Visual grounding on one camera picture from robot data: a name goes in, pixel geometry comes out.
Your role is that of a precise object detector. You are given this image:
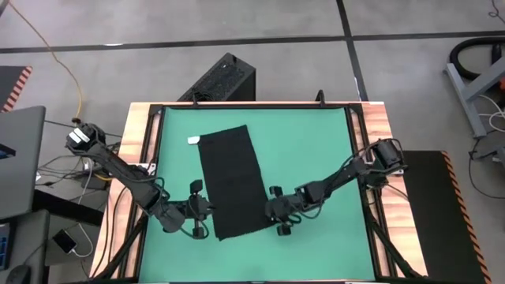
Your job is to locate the yellow cable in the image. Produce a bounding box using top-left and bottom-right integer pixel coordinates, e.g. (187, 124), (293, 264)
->
(8, 2), (84, 123)

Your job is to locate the black hazard-striped floor mat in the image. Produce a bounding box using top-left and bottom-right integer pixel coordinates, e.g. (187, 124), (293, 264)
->
(0, 65), (33, 114)
(396, 149), (492, 284)

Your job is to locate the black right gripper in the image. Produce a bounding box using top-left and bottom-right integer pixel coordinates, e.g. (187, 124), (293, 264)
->
(266, 185), (305, 237)

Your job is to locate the green table mat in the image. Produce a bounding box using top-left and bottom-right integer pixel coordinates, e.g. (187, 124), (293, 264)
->
(137, 106), (376, 283)

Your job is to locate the grey metal stand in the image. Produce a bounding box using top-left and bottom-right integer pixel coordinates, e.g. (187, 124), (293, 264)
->
(444, 54), (505, 138)

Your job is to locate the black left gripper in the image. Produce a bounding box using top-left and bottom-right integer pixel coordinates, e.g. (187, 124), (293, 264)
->
(185, 179), (215, 241)

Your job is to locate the grey desk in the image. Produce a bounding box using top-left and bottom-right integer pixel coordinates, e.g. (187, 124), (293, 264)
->
(0, 208), (51, 284)

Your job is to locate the black metal table frame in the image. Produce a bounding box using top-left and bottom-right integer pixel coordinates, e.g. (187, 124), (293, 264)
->
(92, 100), (427, 284)

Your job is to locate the white phone cable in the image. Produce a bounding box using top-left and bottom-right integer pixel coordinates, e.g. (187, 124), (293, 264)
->
(73, 223), (95, 258)

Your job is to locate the grey laptop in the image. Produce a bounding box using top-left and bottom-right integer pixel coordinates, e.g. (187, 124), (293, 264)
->
(0, 105), (47, 220)

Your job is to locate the black computer tower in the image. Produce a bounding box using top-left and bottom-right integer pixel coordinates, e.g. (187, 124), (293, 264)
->
(177, 52), (256, 102)

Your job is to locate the black hose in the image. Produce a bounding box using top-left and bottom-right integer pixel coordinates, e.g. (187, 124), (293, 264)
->
(449, 36), (505, 82)

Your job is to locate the black towel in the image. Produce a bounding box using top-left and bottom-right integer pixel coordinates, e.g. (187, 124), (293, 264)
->
(187, 125), (277, 241)

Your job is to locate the smartphone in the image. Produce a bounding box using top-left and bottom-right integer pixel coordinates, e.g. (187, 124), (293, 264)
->
(52, 229), (78, 256)

